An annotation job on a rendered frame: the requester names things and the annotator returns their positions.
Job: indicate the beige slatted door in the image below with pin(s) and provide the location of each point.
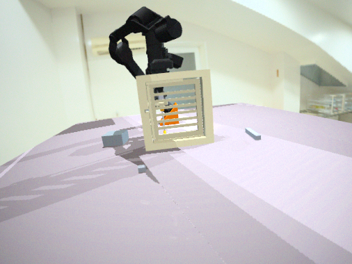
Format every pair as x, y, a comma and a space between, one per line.
155, 141

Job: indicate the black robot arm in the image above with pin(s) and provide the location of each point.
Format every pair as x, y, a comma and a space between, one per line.
155, 28

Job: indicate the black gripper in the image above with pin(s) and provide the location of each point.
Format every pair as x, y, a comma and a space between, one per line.
156, 61

